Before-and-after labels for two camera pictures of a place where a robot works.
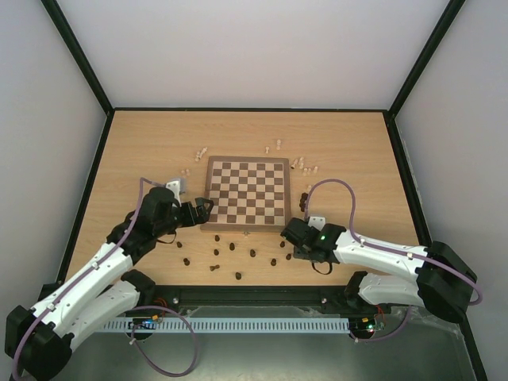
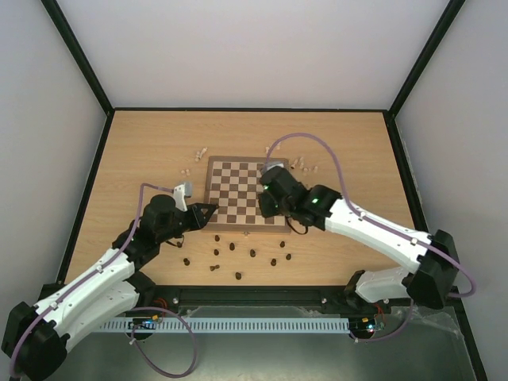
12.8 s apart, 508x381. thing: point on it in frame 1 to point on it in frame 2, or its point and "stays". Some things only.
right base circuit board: x=363 y=325 stays
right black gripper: x=296 y=234 to x=268 y=202
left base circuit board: x=143 y=323 stays
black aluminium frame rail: x=159 y=296 stays
